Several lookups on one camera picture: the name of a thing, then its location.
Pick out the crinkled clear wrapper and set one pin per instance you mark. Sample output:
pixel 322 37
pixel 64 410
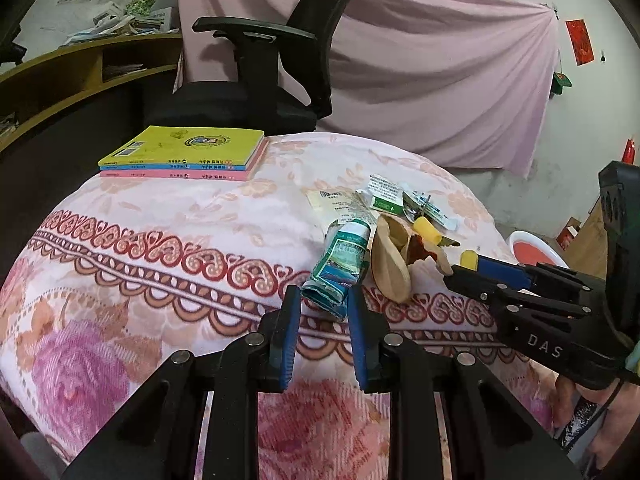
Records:
pixel 361 208

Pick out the blue book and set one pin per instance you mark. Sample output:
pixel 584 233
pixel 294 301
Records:
pixel 150 167

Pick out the glass jar green contents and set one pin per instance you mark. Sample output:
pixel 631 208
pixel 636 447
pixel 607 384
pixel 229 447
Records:
pixel 139 4

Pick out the yellow book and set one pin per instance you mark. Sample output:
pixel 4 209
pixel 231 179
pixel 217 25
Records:
pixel 190 142

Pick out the red paper wall decoration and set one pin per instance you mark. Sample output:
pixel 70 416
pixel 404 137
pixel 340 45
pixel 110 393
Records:
pixel 579 42

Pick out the pink curtain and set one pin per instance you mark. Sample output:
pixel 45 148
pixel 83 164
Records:
pixel 425 75

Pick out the green white packet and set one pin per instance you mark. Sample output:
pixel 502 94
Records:
pixel 387 192

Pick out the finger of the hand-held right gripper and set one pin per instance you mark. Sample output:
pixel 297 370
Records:
pixel 500 267
pixel 470 280

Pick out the green hanging ornament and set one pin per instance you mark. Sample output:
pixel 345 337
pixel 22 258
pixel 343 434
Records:
pixel 561 82

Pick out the brown cardboard box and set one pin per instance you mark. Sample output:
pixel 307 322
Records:
pixel 590 235

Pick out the yellow plastic cap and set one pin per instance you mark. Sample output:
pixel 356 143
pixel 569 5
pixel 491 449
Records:
pixel 425 229
pixel 468 260

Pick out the white orange plastic basin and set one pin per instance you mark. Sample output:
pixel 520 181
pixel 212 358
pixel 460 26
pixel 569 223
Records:
pixel 530 250

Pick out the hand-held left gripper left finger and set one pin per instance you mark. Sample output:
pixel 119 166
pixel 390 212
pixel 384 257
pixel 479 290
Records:
pixel 291 345

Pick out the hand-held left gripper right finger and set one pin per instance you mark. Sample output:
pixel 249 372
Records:
pixel 357 350

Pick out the white medicine sachet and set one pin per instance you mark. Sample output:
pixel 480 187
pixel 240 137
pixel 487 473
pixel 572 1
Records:
pixel 330 202

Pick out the wooden shelf unit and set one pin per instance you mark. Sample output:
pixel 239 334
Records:
pixel 60 75

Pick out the red bottle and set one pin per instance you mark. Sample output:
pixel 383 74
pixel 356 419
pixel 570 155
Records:
pixel 629 152

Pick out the black office chair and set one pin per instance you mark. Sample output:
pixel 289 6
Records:
pixel 300 35

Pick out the squeezed toothpaste tube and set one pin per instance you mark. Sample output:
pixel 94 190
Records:
pixel 337 265

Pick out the pile of papers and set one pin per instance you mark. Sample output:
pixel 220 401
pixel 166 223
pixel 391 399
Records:
pixel 115 25

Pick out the pink floral blanket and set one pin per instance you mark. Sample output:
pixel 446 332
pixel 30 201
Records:
pixel 200 220

